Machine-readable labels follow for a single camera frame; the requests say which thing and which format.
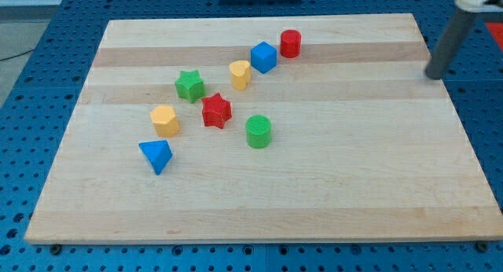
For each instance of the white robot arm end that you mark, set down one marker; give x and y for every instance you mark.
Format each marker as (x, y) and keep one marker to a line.
(480, 6)

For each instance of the blue cube block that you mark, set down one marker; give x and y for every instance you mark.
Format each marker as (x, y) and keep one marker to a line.
(263, 57)

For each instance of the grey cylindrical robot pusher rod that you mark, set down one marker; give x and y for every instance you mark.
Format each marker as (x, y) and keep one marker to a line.
(449, 43)

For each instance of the red cylinder block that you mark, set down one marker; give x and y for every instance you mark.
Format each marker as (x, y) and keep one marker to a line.
(290, 43)

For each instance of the red patch on table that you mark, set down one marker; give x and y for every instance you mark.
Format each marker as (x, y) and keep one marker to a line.
(496, 31)

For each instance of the blue triangle block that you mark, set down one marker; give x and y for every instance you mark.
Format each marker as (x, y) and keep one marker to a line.
(157, 153)

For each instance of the red star block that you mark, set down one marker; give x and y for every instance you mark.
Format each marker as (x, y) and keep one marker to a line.
(216, 111)

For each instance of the yellow heart block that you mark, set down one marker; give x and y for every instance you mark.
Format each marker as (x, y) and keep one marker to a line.
(241, 76)

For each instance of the yellow hexagon block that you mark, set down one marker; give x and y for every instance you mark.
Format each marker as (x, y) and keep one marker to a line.
(165, 121)

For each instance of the green star block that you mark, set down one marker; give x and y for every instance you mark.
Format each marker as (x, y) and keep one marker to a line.
(190, 86)

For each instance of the green cylinder block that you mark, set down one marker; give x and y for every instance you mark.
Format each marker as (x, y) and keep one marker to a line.
(258, 131)

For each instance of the wooden board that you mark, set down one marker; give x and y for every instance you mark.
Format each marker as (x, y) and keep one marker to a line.
(364, 147)

